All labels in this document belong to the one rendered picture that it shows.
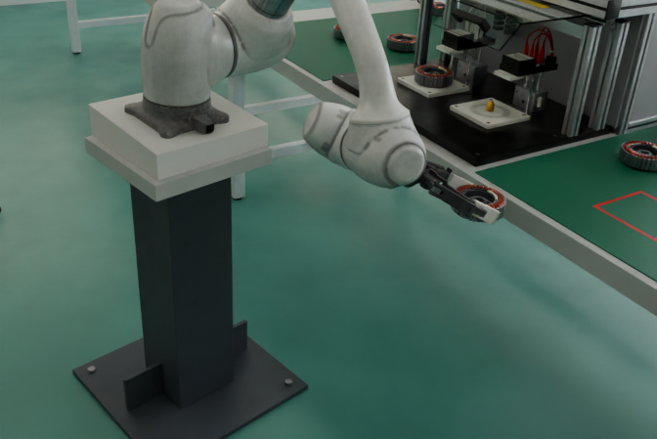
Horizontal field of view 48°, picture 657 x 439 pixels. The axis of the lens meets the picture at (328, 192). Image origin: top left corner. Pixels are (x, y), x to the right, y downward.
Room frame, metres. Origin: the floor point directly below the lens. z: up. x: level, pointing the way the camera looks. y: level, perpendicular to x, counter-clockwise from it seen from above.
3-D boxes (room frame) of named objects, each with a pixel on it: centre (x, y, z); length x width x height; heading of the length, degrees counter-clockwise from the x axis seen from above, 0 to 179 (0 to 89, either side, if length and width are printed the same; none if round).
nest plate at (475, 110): (1.84, -0.42, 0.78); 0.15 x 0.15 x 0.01; 33
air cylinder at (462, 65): (2.12, -0.41, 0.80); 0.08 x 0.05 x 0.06; 33
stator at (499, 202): (1.35, -0.31, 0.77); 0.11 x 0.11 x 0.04
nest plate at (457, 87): (2.05, -0.29, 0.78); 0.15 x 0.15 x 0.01; 33
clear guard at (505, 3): (1.82, -0.44, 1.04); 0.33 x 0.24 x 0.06; 123
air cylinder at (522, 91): (1.92, -0.54, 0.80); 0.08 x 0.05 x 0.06; 33
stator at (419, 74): (2.05, -0.29, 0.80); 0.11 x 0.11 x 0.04
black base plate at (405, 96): (1.95, -0.36, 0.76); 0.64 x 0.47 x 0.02; 33
